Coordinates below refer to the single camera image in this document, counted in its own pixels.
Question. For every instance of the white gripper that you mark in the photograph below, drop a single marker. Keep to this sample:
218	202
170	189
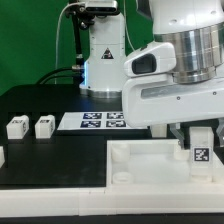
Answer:
153	100

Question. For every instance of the white square tabletop part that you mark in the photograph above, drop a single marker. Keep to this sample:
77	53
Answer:
153	164

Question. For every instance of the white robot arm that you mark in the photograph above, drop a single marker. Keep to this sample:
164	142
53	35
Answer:
176	78

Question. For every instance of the white sheet with tags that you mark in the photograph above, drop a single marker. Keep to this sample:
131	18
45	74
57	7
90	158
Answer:
93	121

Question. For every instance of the white block left edge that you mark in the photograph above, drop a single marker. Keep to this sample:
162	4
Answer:
2	158

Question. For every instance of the white front fence bar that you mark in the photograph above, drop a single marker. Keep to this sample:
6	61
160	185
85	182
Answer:
91	202

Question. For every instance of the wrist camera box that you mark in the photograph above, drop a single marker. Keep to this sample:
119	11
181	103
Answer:
152	59

